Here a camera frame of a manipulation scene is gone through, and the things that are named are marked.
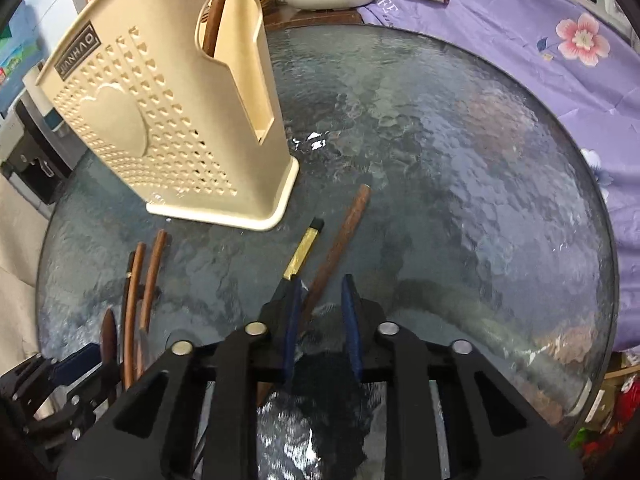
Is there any cream plastic utensil holder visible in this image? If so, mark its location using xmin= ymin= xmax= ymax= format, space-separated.
xmin=37 ymin=0 xmax=299 ymax=231

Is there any black gold-banded chopstick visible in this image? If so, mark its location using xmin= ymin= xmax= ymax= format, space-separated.
xmin=279 ymin=217 xmax=324 ymax=288

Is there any purple floral cloth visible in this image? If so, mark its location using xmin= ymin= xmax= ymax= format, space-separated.
xmin=358 ymin=0 xmax=639 ymax=351

